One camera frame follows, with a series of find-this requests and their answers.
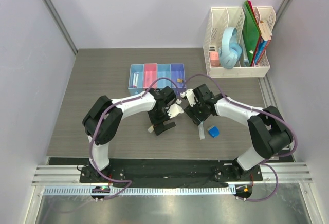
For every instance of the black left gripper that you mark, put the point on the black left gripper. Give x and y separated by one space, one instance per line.
159 126

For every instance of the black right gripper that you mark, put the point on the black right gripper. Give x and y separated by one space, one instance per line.
191 111

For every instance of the yellow highlighter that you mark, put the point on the yellow highlighter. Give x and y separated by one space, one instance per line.
150 129

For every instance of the blue capped highlighter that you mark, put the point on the blue capped highlighter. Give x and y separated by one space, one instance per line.
201 131

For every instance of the blue pencil sharpener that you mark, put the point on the blue pencil sharpener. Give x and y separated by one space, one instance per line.
213 131

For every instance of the pink cube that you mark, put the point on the pink cube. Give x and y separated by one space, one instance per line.
214 59

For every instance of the blue pink drawer organizer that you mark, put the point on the blue pink drawer organizer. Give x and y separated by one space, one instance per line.
149 72

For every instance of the white brown-capped pen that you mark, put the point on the white brown-capped pen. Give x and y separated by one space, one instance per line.
136 79

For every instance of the light blue headphones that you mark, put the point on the light blue headphones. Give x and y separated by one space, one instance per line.
230 49

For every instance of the white pink-tipped pen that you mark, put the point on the white pink-tipped pen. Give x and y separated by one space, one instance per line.
133 82

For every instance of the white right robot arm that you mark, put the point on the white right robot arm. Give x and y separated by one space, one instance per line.
268 131

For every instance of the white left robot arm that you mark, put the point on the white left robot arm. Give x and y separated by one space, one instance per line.
103 119

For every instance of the white mesh file organizer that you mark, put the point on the white mesh file organizer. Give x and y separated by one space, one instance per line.
219 19

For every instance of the green folder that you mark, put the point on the green folder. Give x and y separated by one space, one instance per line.
248 32

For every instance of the books in organizer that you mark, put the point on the books in organizer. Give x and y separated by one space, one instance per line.
265 39

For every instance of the red folder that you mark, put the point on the red folder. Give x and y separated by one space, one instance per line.
257 31

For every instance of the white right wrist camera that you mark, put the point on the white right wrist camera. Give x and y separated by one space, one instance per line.
189 96

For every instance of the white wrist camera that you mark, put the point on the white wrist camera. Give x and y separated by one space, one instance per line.
189 96
174 110

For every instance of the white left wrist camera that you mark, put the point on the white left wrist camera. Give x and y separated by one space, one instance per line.
174 110

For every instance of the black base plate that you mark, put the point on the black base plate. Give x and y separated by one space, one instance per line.
156 173

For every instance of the white slotted cable duct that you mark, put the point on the white slotted cable duct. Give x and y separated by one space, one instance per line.
106 191

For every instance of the aluminium rail frame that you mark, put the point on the aluminium rail frame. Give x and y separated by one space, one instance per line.
285 172

